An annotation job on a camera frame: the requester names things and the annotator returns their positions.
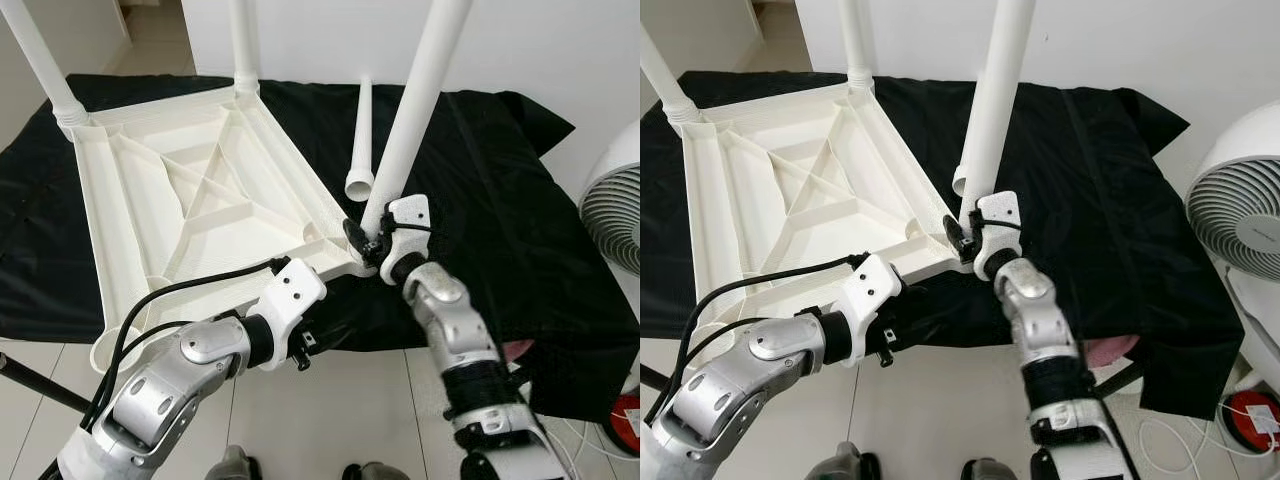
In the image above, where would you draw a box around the white plastic table top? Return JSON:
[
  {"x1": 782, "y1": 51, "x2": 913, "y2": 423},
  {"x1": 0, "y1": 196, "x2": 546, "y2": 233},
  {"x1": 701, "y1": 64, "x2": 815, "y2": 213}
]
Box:
[
  {"x1": 55, "y1": 85, "x2": 386, "y2": 374},
  {"x1": 672, "y1": 82, "x2": 976, "y2": 346}
]

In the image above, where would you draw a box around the grey robot left foot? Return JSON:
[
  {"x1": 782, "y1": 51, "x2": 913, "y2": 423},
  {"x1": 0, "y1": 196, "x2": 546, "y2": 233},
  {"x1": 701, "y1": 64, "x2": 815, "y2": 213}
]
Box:
[
  {"x1": 205, "y1": 445, "x2": 263, "y2": 480},
  {"x1": 805, "y1": 443, "x2": 881, "y2": 480}
]

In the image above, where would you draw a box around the black fabric table cover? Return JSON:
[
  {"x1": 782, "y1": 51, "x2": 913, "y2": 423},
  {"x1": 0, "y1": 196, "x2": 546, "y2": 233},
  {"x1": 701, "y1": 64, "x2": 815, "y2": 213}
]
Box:
[
  {"x1": 640, "y1": 70, "x2": 1251, "y2": 421},
  {"x1": 0, "y1": 73, "x2": 641, "y2": 426}
]

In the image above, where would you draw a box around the grey metal table leg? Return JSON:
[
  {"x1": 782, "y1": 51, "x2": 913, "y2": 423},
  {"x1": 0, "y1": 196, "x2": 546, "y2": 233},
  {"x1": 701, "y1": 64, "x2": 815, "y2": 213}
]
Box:
[
  {"x1": 1090, "y1": 362, "x2": 1151, "y2": 399},
  {"x1": 505, "y1": 362, "x2": 546, "y2": 393}
]

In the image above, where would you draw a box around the white round standing fan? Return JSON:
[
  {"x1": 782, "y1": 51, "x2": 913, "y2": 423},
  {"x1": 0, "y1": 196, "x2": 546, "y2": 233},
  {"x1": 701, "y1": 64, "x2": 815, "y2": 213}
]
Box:
[
  {"x1": 1185, "y1": 98, "x2": 1280, "y2": 286},
  {"x1": 578, "y1": 118, "x2": 641, "y2": 276}
]

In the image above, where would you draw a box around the white rounded appliance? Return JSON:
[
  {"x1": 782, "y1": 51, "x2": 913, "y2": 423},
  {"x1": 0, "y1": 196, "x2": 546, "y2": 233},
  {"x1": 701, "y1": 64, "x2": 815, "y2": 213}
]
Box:
[{"x1": 1225, "y1": 262, "x2": 1280, "y2": 396}]

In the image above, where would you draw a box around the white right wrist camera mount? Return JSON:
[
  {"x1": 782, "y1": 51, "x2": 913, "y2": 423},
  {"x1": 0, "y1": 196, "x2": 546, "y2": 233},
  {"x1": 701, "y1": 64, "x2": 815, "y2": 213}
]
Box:
[
  {"x1": 972, "y1": 190, "x2": 1023, "y2": 279},
  {"x1": 378, "y1": 195, "x2": 433, "y2": 286}
]

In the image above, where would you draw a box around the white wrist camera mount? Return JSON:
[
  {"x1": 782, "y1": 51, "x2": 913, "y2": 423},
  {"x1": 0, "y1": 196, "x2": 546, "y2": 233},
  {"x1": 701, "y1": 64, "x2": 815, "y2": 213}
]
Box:
[
  {"x1": 972, "y1": 190, "x2": 1023, "y2": 279},
  {"x1": 245, "y1": 258, "x2": 329, "y2": 373},
  {"x1": 832, "y1": 253, "x2": 904, "y2": 368},
  {"x1": 378, "y1": 195, "x2": 433, "y2": 286}
]

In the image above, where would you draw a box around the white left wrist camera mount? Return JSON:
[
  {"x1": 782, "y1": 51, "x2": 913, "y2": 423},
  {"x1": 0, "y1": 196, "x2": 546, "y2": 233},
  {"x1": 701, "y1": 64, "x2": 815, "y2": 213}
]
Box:
[
  {"x1": 245, "y1": 258, "x2": 329, "y2": 373},
  {"x1": 832, "y1": 253, "x2": 904, "y2": 368}
]

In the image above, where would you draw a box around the red round cable reel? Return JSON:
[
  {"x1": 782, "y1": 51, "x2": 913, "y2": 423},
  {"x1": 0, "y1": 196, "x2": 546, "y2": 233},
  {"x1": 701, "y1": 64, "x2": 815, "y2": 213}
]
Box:
[
  {"x1": 1228, "y1": 392, "x2": 1280, "y2": 451},
  {"x1": 608, "y1": 393, "x2": 641, "y2": 456}
]

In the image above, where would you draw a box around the white power cable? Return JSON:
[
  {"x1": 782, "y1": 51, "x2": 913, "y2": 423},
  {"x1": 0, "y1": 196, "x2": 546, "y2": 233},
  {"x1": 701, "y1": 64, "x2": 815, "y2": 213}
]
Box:
[
  {"x1": 1140, "y1": 400, "x2": 1271, "y2": 471},
  {"x1": 540, "y1": 415, "x2": 616, "y2": 480}
]

